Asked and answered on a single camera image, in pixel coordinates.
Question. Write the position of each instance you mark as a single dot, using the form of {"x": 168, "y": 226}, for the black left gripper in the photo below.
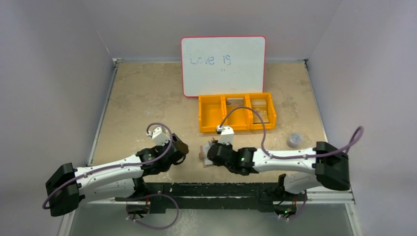
{"x": 177, "y": 147}

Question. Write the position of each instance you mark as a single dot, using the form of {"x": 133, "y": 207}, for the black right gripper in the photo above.
{"x": 212, "y": 152}

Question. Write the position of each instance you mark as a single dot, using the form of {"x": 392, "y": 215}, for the pink leather card holder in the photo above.
{"x": 204, "y": 151}

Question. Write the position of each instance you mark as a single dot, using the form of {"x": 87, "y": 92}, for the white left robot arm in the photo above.
{"x": 69, "y": 186}

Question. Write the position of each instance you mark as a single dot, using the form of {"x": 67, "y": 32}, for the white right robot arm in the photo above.
{"x": 323, "y": 165}

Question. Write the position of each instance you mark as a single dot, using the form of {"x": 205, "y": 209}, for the cards in right bin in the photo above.
{"x": 261, "y": 107}

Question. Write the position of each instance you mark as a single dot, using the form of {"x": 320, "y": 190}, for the silver card in middle bin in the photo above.
{"x": 235, "y": 102}

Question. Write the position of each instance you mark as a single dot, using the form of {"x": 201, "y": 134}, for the yellow middle bin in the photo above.
{"x": 239, "y": 119}

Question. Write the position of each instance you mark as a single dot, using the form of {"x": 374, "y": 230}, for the yellow bin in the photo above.
{"x": 257, "y": 120}
{"x": 210, "y": 112}
{"x": 239, "y": 119}

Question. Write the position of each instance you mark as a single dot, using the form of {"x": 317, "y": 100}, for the yellow right bin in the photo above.
{"x": 257, "y": 120}

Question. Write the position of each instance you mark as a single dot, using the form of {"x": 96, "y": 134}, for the small clear round container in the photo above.
{"x": 296, "y": 140}

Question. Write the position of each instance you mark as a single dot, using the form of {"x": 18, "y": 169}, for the yellow left bin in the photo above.
{"x": 210, "y": 112}

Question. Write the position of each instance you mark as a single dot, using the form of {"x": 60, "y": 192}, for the pink framed whiteboard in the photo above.
{"x": 212, "y": 65}

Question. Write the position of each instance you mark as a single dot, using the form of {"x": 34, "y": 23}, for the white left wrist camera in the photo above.
{"x": 159, "y": 136}

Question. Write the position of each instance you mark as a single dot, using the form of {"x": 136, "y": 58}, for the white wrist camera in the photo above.
{"x": 226, "y": 134}
{"x": 159, "y": 136}

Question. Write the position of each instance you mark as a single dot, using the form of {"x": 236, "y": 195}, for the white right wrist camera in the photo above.
{"x": 226, "y": 134}

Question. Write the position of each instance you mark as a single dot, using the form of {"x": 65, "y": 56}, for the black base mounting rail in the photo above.
{"x": 261, "y": 189}

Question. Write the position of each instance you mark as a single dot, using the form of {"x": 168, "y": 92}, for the aluminium frame rail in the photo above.
{"x": 231, "y": 202}

